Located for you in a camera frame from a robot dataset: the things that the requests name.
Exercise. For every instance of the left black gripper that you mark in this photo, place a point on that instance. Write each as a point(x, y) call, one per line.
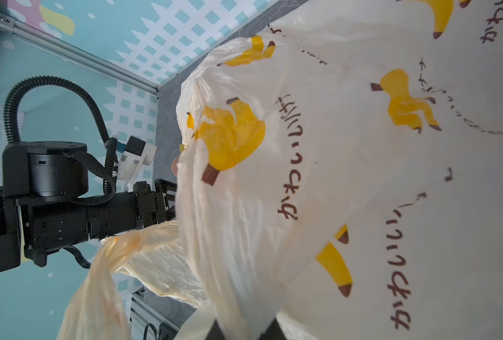
point(144, 206)

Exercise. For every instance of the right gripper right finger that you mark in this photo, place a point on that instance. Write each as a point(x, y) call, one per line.
point(274, 332)

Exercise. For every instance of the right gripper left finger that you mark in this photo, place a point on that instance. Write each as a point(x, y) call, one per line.
point(215, 332)

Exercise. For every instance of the banana print plastic bag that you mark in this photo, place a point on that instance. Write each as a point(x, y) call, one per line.
point(341, 176)

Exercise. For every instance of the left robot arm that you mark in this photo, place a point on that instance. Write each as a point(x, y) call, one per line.
point(44, 205)

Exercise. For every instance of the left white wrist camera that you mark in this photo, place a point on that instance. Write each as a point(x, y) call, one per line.
point(135, 153)

